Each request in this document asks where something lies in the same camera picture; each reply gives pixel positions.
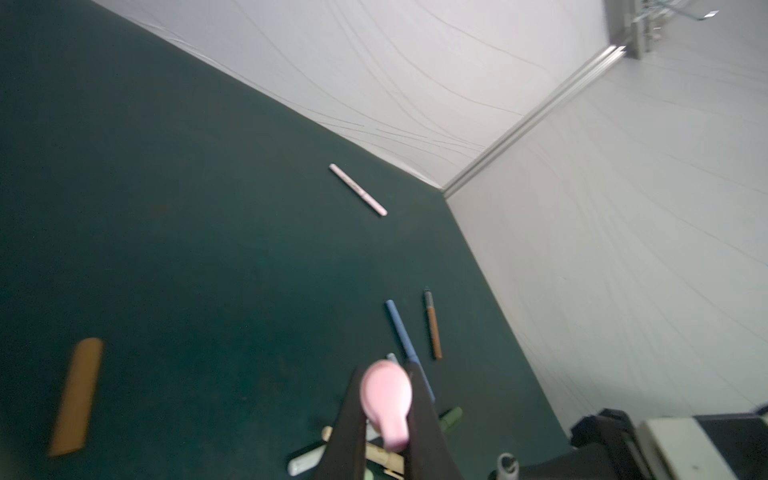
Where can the brown pen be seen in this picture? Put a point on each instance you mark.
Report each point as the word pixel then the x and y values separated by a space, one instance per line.
pixel 433 324

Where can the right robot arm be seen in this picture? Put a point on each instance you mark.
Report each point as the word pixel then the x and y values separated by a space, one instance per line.
pixel 608 445

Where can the dark green pen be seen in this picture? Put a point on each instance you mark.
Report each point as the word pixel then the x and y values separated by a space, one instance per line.
pixel 450 419

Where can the pink pen cap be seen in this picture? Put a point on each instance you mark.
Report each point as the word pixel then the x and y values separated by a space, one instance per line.
pixel 386 397

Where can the yellow beige pen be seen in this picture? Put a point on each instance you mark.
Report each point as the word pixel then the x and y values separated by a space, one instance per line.
pixel 392 463

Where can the metal hook bracket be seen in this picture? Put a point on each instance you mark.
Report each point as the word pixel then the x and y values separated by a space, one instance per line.
pixel 643 17

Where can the brown pen cap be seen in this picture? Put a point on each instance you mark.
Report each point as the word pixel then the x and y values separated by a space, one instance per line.
pixel 72 421

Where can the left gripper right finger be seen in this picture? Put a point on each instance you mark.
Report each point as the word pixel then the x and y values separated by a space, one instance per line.
pixel 427 455

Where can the pale pink white pen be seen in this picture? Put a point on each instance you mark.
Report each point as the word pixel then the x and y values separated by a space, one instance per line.
pixel 358 190

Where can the blue pen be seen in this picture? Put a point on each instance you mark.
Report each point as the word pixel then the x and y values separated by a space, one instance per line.
pixel 406 342

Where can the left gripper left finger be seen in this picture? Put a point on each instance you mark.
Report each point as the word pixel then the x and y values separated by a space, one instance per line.
pixel 344 455

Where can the green table mat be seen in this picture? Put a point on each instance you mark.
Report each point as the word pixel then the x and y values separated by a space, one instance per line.
pixel 193 224

